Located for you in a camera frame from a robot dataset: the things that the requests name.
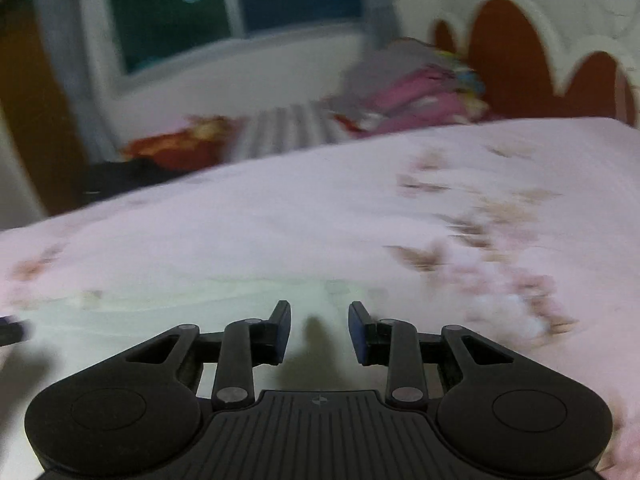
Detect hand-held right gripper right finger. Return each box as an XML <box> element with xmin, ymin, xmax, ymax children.
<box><xmin>348</xmin><ymin>301</ymin><xmax>516</xmax><ymax>408</ymax></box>

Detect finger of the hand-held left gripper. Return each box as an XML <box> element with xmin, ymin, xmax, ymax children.
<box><xmin>0</xmin><ymin>316</ymin><xmax>28</xmax><ymax>346</ymax></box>

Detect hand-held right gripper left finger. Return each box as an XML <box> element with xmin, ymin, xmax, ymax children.
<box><xmin>122</xmin><ymin>300</ymin><xmax>292</xmax><ymax>409</ymax></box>

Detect white knitted sweater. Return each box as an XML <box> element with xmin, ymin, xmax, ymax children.
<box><xmin>0</xmin><ymin>277</ymin><xmax>441</xmax><ymax>480</ymax></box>

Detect pink folded clothes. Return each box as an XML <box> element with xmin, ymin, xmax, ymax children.
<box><xmin>350</xmin><ymin>67</ymin><xmax>488</xmax><ymax>136</ymax></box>

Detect pink floral bed sheet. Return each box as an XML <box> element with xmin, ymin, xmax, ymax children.
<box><xmin>0</xmin><ymin>117</ymin><xmax>640</xmax><ymax>480</ymax></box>

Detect black cloth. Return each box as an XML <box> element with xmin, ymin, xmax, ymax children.
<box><xmin>82</xmin><ymin>157</ymin><xmax>186</xmax><ymax>206</ymax></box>

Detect grey striped cloth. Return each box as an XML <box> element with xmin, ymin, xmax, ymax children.
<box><xmin>225</xmin><ymin>102</ymin><xmax>351</xmax><ymax>163</ymax></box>

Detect red floral cloth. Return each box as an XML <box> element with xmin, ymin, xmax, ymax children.
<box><xmin>122</xmin><ymin>115</ymin><xmax>241</xmax><ymax>171</ymax></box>

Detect brown wooden door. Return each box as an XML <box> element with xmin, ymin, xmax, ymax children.
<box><xmin>0</xmin><ymin>0</ymin><xmax>88</xmax><ymax>216</ymax></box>

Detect grey folded cloth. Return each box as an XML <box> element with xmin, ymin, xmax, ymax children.
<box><xmin>327</xmin><ymin>37</ymin><xmax>461</xmax><ymax>111</ymax></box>

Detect colourful printed cloth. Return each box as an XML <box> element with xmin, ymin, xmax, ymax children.
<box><xmin>435</xmin><ymin>50</ymin><xmax>491</xmax><ymax>116</ymax></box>

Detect grey curtain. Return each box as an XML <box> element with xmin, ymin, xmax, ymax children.
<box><xmin>30</xmin><ymin>0</ymin><xmax>108</xmax><ymax>166</ymax></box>
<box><xmin>345</xmin><ymin>0</ymin><xmax>401</xmax><ymax>53</ymax></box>

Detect red and white headboard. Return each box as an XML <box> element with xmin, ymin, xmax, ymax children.
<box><xmin>397</xmin><ymin>0</ymin><xmax>640</xmax><ymax>128</ymax></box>

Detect white framed window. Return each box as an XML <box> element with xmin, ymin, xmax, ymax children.
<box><xmin>77</xmin><ymin>0</ymin><xmax>368</xmax><ymax>93</ymax></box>

